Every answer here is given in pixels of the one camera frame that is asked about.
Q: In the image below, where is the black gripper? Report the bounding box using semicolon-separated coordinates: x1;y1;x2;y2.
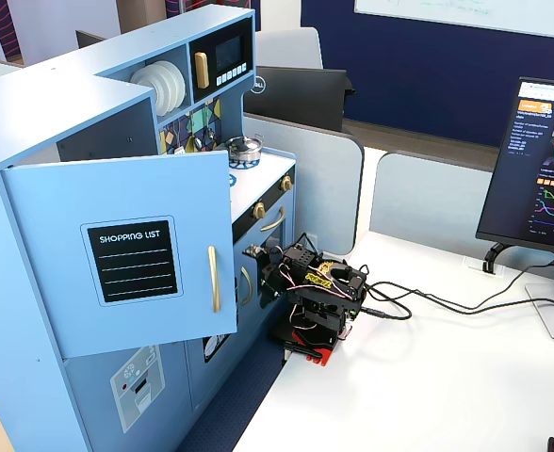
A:
256;254;291;310

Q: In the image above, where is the steel pot lid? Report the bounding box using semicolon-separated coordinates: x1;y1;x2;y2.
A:
224;134;263;150

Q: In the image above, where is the red table clamp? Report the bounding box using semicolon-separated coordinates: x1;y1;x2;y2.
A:
282;329;337;368

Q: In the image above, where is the grey desk divider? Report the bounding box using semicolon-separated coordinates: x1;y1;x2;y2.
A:
369;150;499;246
243;115;366;255

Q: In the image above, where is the steel toy pot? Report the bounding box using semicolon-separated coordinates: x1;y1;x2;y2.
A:
224;140;266;164

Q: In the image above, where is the steel toy ladle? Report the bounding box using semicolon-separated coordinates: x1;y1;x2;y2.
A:
189;112;204;152

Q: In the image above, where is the steel toy spatula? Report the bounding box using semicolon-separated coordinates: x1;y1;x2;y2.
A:
172;120;187;155

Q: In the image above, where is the black Dell monitor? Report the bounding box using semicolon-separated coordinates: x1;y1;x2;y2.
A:
243;65;356;133

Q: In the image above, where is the white toy plate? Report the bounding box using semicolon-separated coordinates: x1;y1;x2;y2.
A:
163;59;187;109
154;61;181;114
129;64;172;118

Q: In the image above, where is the open blue cupboard door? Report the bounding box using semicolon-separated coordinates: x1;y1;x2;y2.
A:
1;150;238;360

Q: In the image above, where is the light grey chair back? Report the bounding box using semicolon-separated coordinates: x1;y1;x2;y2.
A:
255;26;324;71

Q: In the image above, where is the black toy microwave door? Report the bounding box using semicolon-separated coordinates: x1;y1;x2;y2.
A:
188;18;253;103

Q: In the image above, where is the black computer monitor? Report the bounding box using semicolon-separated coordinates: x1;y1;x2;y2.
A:
475;76;554;343

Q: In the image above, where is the blue toy kitchen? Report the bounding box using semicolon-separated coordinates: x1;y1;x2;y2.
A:
0;4;298;452

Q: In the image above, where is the white whiteboard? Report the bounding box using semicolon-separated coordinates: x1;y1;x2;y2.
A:
354;0;554;41

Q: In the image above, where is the gold dishwasher handle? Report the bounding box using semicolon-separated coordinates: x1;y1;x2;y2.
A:
240;266;254;306

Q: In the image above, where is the gold fridge door handle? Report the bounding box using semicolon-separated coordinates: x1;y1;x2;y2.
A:
207;245;222;314

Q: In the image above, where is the gold oven handle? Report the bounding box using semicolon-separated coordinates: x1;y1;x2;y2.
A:
260;206;286;233

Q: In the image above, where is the black power cable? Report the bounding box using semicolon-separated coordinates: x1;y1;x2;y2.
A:
359;281;554;322

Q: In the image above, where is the white desk cable port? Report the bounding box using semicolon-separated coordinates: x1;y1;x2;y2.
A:
463;256;507;277

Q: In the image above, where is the gold microwave handle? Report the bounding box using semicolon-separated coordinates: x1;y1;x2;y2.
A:
194;52;211;89

